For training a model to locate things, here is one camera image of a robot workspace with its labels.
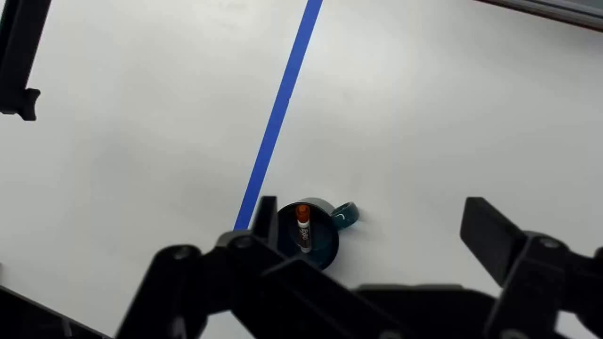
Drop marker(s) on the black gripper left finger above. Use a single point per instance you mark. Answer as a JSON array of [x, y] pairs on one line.
[[250, 276]]

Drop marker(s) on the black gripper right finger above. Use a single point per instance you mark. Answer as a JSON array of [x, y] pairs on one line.
[[539, 284]]

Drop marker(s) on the orange dry erase marker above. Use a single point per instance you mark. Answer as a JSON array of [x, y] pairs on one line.
[[303, 218]]

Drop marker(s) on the dark teal speckled mug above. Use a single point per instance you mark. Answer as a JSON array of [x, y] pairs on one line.
[[320, 244]]

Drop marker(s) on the short blue tape strip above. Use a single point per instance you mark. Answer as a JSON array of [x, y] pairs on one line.
[[279, 114]]

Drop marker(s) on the aluminium frame rail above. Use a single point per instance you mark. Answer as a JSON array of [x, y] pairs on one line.
[[565, 11]]

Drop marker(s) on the black camera stand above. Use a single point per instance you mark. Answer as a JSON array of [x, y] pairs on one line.
[[19, 50]]

